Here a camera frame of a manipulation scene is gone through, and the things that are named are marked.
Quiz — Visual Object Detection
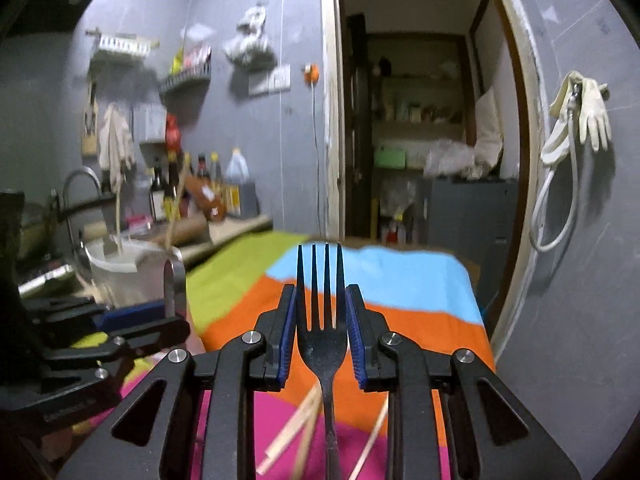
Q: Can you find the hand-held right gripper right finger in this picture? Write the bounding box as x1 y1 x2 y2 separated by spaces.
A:
345 284 583 480

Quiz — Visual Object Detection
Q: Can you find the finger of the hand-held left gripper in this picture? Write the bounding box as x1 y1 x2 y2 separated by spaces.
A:
30 296 170 335
42 316 192 391

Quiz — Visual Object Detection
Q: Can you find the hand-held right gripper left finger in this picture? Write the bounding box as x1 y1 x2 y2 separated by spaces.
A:
55 284 299 480

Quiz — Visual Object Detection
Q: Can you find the white plastic utensil holder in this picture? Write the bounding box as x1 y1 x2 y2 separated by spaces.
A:
82 237 186 311

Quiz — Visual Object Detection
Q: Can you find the colourful patchwork cloth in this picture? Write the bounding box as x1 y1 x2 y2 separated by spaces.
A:
70 230 496 480

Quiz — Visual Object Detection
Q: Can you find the dark bottle white label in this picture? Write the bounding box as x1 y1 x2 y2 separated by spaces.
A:
149 157 168 223

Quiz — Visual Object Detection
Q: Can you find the dark wok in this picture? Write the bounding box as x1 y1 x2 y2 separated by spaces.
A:
20 202 56 256

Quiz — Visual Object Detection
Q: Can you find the soy sauce bottle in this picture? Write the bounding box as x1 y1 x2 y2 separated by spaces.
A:
166 152 183 221

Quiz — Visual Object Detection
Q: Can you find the metal faucet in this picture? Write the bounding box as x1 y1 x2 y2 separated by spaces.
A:
60 167 103 241

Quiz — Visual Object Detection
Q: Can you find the grey cabinet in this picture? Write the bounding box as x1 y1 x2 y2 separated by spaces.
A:
430 175 521 311

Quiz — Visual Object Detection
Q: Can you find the yellow cap bottle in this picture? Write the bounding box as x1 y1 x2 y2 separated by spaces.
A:
210 152 225 196

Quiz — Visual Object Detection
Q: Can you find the beige hanging towel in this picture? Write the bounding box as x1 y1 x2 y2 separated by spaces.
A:
97 102 136 186

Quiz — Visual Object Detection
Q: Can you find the green box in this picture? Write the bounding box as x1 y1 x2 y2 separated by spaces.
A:
376 145 408 170

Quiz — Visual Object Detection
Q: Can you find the red plastic bag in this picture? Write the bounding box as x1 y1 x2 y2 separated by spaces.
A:
165 114 182 153

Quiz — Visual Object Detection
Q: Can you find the clear plastic bag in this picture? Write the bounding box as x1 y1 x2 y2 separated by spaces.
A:
424 139 493 181

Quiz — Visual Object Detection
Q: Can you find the dark wooden door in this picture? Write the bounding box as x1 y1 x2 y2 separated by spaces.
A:
345 12 373 238

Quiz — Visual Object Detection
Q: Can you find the wooden shelf unit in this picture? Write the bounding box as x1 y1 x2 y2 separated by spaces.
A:
367 32 473 186

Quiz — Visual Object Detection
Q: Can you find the beige pillow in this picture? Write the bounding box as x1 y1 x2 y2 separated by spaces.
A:
472 87 503 178

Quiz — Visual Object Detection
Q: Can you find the red packet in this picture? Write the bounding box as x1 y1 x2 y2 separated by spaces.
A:
182 42 213 68

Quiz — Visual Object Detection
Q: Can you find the cream rubber glove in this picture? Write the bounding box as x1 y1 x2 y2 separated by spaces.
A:
540 71 583 165
580 79 613 152

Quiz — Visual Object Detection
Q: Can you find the hanging plastic bag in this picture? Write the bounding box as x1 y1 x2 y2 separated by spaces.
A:
222 5 278 68

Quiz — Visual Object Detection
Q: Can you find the black pan handle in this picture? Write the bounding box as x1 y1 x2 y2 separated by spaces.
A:
65 195 121 221

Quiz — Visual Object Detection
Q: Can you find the white cable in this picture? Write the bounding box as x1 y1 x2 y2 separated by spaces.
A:
310 82 322 221

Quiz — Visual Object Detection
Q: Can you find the white hose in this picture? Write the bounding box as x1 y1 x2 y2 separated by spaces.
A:
529 85 581 253

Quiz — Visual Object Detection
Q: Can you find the white door frame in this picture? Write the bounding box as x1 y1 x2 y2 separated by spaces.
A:
320 0 551 341

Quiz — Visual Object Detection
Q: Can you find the grey wall shelf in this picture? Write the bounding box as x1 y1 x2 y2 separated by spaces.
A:
159 67 213 96

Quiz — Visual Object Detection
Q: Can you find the wall socket plate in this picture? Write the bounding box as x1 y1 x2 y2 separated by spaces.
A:
248 64 292 97

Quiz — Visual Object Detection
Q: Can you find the white wall basket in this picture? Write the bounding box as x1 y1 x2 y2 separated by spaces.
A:
86 30 161 58

